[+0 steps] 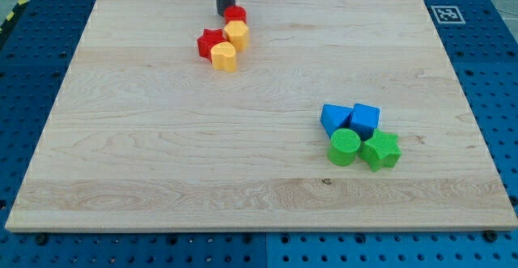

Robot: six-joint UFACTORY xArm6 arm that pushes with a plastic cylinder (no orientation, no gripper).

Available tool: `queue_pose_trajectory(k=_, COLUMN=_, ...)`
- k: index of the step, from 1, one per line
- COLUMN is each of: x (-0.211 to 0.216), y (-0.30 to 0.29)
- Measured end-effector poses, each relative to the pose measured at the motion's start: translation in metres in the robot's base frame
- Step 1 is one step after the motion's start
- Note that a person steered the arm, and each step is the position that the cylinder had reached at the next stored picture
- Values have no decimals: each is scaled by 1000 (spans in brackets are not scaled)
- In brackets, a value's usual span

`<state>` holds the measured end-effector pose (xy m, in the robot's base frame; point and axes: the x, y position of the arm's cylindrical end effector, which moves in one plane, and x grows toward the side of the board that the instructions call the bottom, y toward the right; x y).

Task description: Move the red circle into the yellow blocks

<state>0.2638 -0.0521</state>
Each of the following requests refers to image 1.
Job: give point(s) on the red cylinder block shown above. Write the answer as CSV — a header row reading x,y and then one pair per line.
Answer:
x,y
235,13

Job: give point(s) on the yellow hexagon block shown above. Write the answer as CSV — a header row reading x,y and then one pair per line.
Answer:
x,y
237,33

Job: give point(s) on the red star block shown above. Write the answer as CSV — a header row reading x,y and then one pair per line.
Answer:
x,y
207,40

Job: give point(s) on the yellow heart block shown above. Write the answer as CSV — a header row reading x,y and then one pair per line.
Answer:
x,y
223,57

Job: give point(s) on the light wooden board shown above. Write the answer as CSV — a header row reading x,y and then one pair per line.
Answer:
x,y
145,136

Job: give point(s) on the blue triangle block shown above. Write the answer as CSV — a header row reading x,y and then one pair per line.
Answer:
x,y
334,117

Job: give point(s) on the blue cube block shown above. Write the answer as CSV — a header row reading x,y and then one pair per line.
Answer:
x,y
364,119

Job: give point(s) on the green cylinder block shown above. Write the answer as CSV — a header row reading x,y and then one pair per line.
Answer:
x,y
344,147

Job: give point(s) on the black yellow hazard tape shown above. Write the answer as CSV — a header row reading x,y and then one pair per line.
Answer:
x,y
13,16

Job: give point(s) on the white fiducial marker tag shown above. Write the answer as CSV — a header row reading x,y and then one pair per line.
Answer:
x,y
447,15

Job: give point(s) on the green star block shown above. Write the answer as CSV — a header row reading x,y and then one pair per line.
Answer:
x,y
381,150

